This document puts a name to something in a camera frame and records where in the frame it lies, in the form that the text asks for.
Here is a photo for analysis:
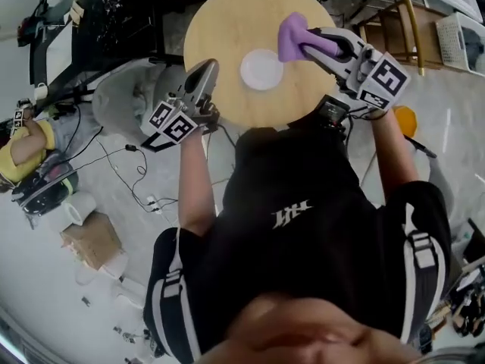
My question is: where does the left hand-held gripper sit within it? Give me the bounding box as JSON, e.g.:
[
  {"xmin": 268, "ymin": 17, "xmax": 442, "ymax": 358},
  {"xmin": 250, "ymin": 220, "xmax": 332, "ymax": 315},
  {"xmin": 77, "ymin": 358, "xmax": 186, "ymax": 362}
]
[{"xmin": 148, "ymin": 58, "xmax": 221, "ymax": 144}]

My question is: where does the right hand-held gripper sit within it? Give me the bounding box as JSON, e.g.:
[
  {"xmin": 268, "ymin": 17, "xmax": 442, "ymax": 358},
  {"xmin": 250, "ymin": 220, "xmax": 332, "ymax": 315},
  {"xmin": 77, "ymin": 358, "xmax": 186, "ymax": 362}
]
[{"xmin": 302, "ymin": 27, "xmax": 412, "ymax": 110}]

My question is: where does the purple cloth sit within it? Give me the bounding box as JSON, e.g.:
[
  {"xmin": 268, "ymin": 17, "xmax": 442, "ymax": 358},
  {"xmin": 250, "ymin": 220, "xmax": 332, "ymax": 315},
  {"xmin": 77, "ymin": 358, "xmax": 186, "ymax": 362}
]
[{"xmin": 277, "ymin": 12, "xmax": 342, "ymax": 63}]

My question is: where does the white plate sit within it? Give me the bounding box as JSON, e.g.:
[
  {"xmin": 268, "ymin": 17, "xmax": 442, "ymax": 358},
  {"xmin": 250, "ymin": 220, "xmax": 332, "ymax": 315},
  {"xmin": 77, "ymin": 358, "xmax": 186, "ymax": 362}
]
[{"xmin": 239, "ymin": 48, "xmax": 284, "ymax": 90}]

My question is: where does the person's left forearm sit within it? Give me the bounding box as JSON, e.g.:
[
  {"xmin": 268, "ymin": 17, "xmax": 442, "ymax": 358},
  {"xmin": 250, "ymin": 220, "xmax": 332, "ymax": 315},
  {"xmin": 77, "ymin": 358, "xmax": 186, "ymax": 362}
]
[{"xmin": 177, "ymin": 130, "xmax": 217, "ymax": 238}]

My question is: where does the person's right forearm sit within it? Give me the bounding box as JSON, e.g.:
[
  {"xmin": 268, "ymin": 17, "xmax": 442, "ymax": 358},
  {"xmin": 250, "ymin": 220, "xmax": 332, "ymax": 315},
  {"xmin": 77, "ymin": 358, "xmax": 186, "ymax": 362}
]
[{"xmin": 369, "ymin": 110, "xmax": 420, "ymax": 206}]

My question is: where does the wooden shelf cart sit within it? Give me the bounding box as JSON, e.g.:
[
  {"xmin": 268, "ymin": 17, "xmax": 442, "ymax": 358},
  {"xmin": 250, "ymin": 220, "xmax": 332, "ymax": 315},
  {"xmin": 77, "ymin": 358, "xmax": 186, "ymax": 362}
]
[{"xmin": 352, "ymin": 0, "xmax": 444, "ymax": 70}]

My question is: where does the round wooden side table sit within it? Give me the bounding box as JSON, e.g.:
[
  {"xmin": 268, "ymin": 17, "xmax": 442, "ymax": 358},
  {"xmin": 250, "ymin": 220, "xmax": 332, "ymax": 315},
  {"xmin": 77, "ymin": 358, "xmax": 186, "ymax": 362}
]
[{"xmin": 183, "ymin": 0, "xmax": 340, "ymax": 129}]

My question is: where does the black desk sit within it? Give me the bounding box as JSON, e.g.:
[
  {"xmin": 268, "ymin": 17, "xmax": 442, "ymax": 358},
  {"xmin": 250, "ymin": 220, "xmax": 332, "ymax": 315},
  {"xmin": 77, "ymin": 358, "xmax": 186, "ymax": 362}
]
[{"xmin": 28, "ymin": 0, "xmax": 167, "ymax": 102}]

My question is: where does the yellow stool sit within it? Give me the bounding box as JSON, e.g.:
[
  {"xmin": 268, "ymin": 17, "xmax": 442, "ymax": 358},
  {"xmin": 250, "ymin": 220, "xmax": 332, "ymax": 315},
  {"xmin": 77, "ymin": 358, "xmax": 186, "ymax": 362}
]
[{"xmin": 392, "ymin": 105, "xmax": 418, "ymax": 138}]

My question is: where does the white plastic basket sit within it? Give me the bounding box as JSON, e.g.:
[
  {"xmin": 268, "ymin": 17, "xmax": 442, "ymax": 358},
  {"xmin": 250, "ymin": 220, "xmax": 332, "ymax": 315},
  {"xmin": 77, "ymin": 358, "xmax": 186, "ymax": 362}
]
[{"xmin": 435, "ymin": 11, "xmax": 485, "ymax": 77}]

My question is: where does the white power strip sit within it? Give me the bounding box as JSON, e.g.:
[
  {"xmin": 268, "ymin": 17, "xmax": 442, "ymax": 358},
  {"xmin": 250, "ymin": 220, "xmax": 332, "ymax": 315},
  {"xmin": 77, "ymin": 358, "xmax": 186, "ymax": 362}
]
[{"xmin": 145, "ymin": 194, "xmax": 164, "ymax": 215}]

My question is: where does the white flat panel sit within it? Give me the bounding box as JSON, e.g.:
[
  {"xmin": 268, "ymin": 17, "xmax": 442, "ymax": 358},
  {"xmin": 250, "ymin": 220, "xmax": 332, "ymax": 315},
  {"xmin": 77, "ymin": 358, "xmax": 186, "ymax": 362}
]
[{"xmin": 36, "ymin": 17, "xmax": 75, "ymax": 90}]

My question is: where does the cardboard box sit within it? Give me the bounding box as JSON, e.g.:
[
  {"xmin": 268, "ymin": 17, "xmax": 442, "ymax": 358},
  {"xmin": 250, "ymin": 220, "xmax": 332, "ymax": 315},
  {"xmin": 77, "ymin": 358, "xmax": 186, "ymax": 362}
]
[{"xmin": 60, "ymin": 211, "xmax": 123, "ymax": 271}]

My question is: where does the person in dark shirt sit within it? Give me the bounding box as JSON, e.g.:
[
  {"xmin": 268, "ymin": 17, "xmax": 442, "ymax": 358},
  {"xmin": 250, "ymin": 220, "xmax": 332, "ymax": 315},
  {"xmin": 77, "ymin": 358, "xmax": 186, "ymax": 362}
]
[{"xmin": 142, "ymin": 127, "xmax": 452, "ymax": 364}]

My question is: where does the person's face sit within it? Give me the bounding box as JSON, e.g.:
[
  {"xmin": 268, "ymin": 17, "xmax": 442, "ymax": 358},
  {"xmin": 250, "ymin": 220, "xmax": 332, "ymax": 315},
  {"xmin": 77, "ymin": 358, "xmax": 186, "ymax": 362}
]
[{"xmin": 199, "ymin": 292, "xmax": 421, "ymax": 364}]

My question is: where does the black recorder device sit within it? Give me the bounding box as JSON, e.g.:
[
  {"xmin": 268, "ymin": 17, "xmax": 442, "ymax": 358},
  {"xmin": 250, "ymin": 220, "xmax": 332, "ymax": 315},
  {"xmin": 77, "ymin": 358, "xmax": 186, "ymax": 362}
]
[{"xmin": 313, "ymin": 94, "xmax": 350, "ymax": 128}]

